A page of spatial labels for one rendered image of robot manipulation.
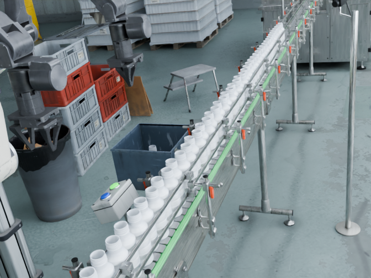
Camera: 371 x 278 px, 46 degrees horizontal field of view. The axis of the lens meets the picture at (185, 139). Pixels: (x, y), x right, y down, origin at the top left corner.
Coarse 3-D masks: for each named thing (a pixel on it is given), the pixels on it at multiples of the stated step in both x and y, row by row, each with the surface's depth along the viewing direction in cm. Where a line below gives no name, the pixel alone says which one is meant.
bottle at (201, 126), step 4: (196, 124) 167; (200, 124) 168; (196, 128) 166; (200, 128) 165; (204, 128) 167; (204, 132) 167; (204, 136) 166; (208, 136) 168; (208, 148) 169; (208, 152) 169; (208, 156) 170
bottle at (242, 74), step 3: (240, 72) 222; (243, 72) 221; (240, 75) 219; (243, 75) 219; (243, 78) 220; (243, 81) 220; (246, 81) 220; (246, 90) 221; (246, 93) 222; (246, 96) 223; (249, 102) 225
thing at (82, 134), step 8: (96, 112) 421; (88, 120) 405; (96, 120) 420; (80, 128) 391; (88, 128) 406; (96, 128) 420; (72, 136) 378; (80, 136) 391; (88, 136) 406; (72, 144) 380; (80, 144) 391
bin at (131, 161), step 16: (144, 128) 234; (160, 128) 230; (176, 128) 227; (128, 144) 224; (144, 144) 239; (160, 144) 235; (176, 144) 204; (128, 160) 208; (144, 160) 205; (160, 160) 201; (128, 176) 212; (144, 176) 209
